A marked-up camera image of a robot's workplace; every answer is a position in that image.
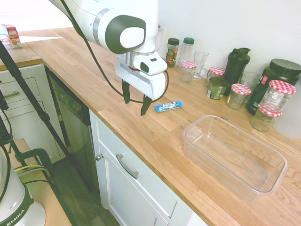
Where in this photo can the white drawer cabinet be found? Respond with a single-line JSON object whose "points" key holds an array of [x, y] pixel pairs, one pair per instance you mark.
{"points": [[28, 77]]}

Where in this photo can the clear bottle green cap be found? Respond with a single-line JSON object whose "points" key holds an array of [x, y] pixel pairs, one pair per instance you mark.
{"points": [[187, 50]]}

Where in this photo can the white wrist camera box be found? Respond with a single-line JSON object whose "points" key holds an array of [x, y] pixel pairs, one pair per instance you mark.
{"points": [[155, 66]]}

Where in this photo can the red checkered lid glass jar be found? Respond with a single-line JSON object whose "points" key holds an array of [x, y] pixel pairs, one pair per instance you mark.
{"points": [[266, 118], [216, 71], [188, 68], [281, 90], [238, 95]]}

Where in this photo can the dark green protein powder tub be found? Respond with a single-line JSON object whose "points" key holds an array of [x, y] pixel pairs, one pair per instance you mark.
{"points": [[282, 70]]}

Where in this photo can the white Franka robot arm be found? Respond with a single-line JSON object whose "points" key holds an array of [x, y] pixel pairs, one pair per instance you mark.
{"points": [[80, 16]]}

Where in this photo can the black camera tripod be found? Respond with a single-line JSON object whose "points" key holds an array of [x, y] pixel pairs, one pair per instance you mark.
{"points": [[23, 82]]}

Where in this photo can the tall clear glass mug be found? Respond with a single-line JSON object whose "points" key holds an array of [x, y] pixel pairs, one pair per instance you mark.
{"points": [[200, 61]]}

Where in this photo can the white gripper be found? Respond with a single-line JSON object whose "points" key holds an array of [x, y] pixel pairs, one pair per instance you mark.
{"points": [[138, 81]]}

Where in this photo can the clear glass tumbler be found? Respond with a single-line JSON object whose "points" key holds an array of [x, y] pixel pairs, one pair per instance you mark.
{"points": [[249, 78]]}

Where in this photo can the clear rectangular plastic container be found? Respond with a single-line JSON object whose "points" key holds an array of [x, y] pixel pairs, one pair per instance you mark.
{"points": [[235, 160]]}

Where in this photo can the red white carton box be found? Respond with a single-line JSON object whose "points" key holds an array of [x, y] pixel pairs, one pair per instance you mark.
{"points": [[13, 36]]}

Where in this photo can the dark lid spice bottle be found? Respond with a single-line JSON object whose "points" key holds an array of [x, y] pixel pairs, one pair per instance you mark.
{"points": [[172, 51]]}

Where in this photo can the black table clamp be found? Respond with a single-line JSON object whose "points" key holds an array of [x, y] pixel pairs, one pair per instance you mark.
{"points": [[40, 153]]}

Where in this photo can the blue protein bar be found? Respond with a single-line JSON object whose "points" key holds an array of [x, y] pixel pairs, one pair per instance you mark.
{"points": [[168, 106]]}

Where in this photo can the black shaker bottle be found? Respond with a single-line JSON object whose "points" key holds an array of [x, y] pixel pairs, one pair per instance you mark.
{"points": [[236, 68]]}

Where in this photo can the dark green lid jar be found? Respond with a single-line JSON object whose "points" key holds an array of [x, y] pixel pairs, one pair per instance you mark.
{"points": [[217, 88]]}

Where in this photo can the stainless steel dishwasher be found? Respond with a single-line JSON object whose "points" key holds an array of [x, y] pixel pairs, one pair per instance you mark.
{"points": [[75, 127]]}

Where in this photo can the white kitchen cabinet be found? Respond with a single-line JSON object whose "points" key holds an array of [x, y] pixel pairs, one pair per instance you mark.
{"points": [[131, 193]]}

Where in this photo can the silver cabinet knob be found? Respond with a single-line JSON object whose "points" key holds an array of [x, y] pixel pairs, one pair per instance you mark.
{"points": [[99, 156]]}

